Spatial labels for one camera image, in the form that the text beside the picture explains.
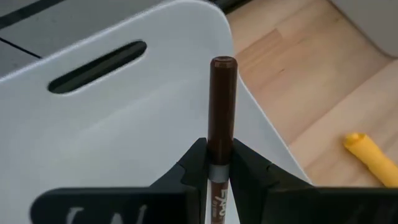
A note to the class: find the yellow highlighter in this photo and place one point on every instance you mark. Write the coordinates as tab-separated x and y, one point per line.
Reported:
373	158

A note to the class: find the brown Expo dry-erase marker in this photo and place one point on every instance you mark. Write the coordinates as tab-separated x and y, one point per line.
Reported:
222	109

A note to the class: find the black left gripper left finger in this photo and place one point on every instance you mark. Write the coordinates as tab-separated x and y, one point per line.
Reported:
174	205

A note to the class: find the white plastic bin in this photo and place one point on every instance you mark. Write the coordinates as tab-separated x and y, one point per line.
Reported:
124	130

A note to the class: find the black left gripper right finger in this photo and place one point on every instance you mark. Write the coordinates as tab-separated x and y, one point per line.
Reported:
280	202

